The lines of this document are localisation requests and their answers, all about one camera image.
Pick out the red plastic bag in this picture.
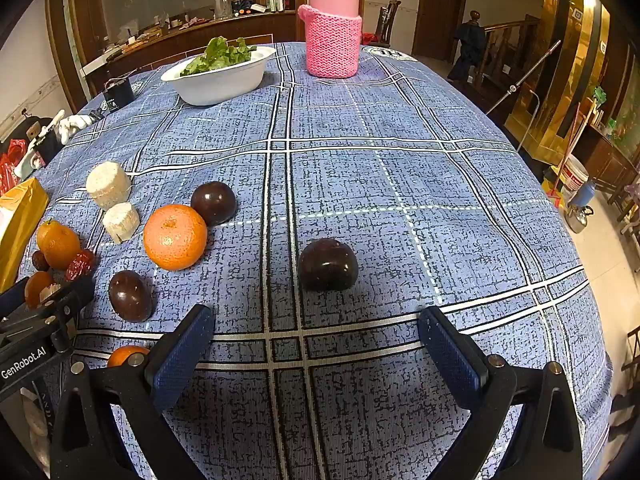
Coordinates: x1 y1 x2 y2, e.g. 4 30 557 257
0 139 26 196

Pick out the bright red date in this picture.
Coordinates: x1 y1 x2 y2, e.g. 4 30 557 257
65 249 97 282

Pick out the green lettuce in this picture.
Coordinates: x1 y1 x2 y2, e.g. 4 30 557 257
179 36 258 77

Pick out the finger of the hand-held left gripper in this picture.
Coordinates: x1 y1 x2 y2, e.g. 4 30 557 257
0 277 28 318
52 275 96 311

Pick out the wooden stair railing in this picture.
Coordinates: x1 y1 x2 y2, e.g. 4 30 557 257
477 16 542 92

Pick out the wooden counter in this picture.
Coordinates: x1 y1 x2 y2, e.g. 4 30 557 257
82 9 297 92

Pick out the large orange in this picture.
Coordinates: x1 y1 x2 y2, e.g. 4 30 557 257
143 204 208 272

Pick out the blue plaid tablecloth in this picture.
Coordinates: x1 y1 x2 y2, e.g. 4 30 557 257
10 42 615 480

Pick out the yellow shallow cardboard box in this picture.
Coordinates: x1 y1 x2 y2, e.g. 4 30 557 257
0 177 51 293

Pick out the brown wooden door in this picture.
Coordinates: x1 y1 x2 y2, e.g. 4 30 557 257
412 0 469 61

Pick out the wooden chair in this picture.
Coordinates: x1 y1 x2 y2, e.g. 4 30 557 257
372 0 402 48

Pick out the white glove with green cuff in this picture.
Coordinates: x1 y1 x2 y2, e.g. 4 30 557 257
14 147 46 178

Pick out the dark jacket on stair post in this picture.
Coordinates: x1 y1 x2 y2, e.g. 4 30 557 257
447 10 487 83

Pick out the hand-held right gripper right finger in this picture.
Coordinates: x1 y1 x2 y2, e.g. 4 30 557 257
417 306 583 480

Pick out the dark round chestnut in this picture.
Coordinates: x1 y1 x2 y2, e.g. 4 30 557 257
108 270 154 323
297 238 359 292
190 181 238 227

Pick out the large white sugarcane piece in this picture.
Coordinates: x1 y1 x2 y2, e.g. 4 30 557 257
86 161 132 209

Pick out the white bucket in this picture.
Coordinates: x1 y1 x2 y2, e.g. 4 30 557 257
559 155 591 193

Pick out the black jar with cork lid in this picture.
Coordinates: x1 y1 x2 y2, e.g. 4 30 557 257
29 121 63 168

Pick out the metal mop pole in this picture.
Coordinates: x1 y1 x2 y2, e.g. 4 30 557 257
487 40 561 113

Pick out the white bowl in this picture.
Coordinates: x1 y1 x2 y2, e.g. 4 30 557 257
160 46 277 107

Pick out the pink bottle with knitted sleeve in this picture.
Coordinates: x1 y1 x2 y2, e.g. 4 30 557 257
298 0 363 79

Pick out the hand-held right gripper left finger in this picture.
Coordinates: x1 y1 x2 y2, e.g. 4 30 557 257
49 304 217 480

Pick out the small orange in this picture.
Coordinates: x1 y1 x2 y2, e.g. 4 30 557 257
106 345 151 368
24 271 56 309
36 218 82 272

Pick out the person's left hand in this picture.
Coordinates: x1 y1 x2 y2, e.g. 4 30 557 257
20 387 53 460

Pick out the steel kettle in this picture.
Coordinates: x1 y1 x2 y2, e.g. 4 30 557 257
565 195 596 234

